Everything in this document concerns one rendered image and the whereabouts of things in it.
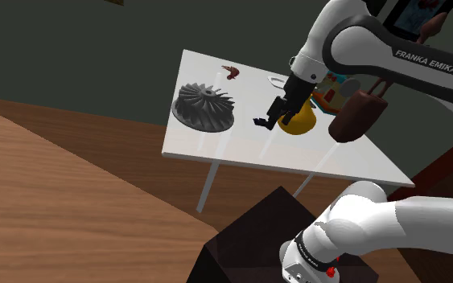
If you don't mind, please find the white table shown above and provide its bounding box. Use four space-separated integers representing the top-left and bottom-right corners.
161 48 416 215

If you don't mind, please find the yellow funnel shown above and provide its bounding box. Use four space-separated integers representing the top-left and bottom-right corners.
277 95 318 137

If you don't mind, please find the white flat oval ring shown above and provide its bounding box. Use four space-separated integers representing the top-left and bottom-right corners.
266 75 290 90

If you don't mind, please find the dark grey turbine impeller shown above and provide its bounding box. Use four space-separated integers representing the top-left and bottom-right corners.
171 82 236 133

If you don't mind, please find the small red figure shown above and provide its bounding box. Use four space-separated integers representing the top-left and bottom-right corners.
220 64 241 81

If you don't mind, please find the brown bag with handle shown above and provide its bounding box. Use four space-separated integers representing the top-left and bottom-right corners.
327 78 394 144

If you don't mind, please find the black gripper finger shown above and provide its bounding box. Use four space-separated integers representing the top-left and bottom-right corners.
253 96 289 132
281 110 303 127

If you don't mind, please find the dark robot stand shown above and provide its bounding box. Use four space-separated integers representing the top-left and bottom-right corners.
187 186 380 283

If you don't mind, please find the colourful box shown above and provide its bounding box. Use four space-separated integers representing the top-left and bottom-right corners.
309 70 363 117

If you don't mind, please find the black framed picture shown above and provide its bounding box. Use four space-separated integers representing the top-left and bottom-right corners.
382 0 453 43

